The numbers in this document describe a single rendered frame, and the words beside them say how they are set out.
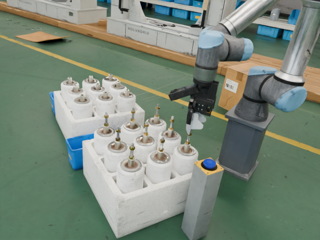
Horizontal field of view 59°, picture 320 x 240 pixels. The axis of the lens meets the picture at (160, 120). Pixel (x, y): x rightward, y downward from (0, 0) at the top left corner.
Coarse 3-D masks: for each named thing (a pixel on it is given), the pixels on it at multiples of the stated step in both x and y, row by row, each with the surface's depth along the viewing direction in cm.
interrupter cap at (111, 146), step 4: (108, 144) 106; (112, 144) 106; (120, 144) 107; (124, 144) 107; (108, 148) 104; (112, 148) 104; (120, 148) 105; (124, 148) 105; (116, 152) 102; (120, 152) 103
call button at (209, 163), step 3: (207, 159) 91; (210, 159) 91; (204, 162) 90; (207, 162) 90; (210, 162) 90; (213, 162) 90; (204, 165) 90; (207, 165) 89; (210, 165) 89; (213, 165) 89; (210, 168) 89
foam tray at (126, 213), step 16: (144, 128) 134; (96, 160) 109; (96, 176) 109; (112, 176) 102; (144, 176) 103; (176, 176) 105; (96, 192) 113; (112, 192) 95; (144, 192) 96; (160, 192) 100; (176, 192) 105; (112, 208) 98; (128, 208) 95; (144, 208) 99; (160, 208) 104; (176, 208) 110; (112, 224) 101; (128, 224) 99; (144, 224) 104
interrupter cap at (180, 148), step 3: (183, 144) 111; (177, 147) 109; (180, 147) 109; (183, 147) 110; (192, 147) 110; (177, 150) 107; (180, 150) 107; (183, 150) 108; (189, 150) 109; (192, 150) 108; (195, 150) 108; (180, 153) 106; (183, 153) 106; (186, 153) 106; (189, 153) 106; (192, 153) 107; (195, 153) 107
